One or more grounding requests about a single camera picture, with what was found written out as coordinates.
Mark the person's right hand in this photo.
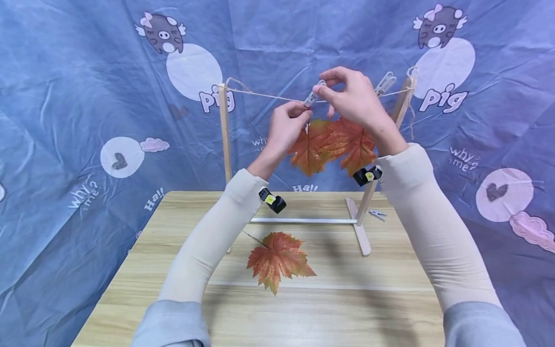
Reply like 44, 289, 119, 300
313, 66, 395, 134

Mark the person's left hand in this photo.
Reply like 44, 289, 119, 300
265, 101, 313, 157

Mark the orange maple leaf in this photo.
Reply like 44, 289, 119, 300
324, 117, 377, 177
243, 230, 318, 297
288, 117, 332, 177

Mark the person's left forearm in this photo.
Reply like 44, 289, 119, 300
131, 144, 288, 347

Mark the person's right forearm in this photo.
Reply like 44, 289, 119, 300
367, 117, 527, 347

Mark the black wrist band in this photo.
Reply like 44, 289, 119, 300
259, 187, 287, 214
353, 165, 383, 187

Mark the wooden rack with white rod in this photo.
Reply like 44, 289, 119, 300
218, 76, 417, 257

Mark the beige string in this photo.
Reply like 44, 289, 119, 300
225, 67, 420, 140

